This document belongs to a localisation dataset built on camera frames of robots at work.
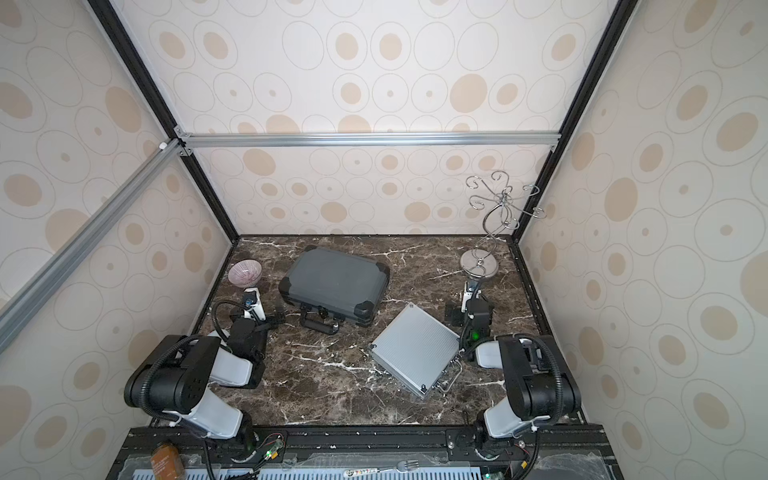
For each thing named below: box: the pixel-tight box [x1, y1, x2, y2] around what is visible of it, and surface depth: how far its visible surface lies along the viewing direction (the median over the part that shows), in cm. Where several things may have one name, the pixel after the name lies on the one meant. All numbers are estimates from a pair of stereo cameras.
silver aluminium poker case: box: [368, 302, 464, 399], surface depth 87 cm
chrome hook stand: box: [460, 171, 547, 279], surface depth 94 cm
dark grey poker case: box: [278, 246, 390, 335], surface depth 96 cm
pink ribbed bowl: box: [227, 258, 263, 289], surface depth 107 cm
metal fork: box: [343, 460, 420, 478], surface depth 71 cm
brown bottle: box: [150, 441, 186, 480], surface depth 70 cm
